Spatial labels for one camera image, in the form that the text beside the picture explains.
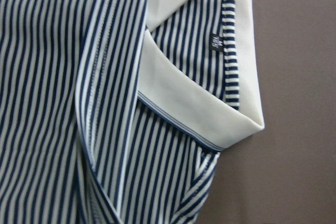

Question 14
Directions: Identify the navy white striped polo shirt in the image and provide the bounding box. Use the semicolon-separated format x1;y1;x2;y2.
1;0;265;223

